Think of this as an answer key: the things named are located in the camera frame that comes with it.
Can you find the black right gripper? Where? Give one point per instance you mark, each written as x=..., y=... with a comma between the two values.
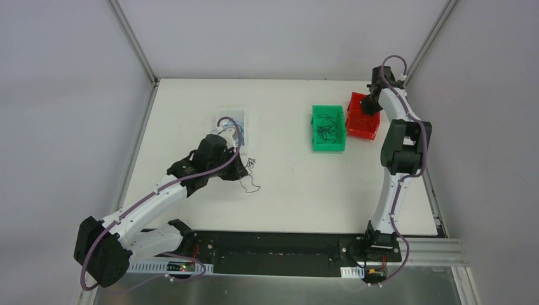
x=370, y=107

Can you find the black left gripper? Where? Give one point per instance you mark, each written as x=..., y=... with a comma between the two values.
x=235, y=169

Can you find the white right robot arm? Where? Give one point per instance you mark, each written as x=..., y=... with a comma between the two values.
x=403, y=157

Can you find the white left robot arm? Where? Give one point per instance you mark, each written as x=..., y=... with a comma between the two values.
x=106, y=248

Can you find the red plastic bin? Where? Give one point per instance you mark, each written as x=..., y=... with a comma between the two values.
x=359, y=124

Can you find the clear plastic bin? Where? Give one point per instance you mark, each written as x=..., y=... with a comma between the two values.
x=234, y=117

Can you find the green plastic bin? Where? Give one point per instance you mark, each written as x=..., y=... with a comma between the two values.
x=328, y=127

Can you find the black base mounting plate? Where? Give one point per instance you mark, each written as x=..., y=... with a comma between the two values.
x=285, y=254

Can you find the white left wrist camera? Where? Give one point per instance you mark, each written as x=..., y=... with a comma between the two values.
x=230, y=136

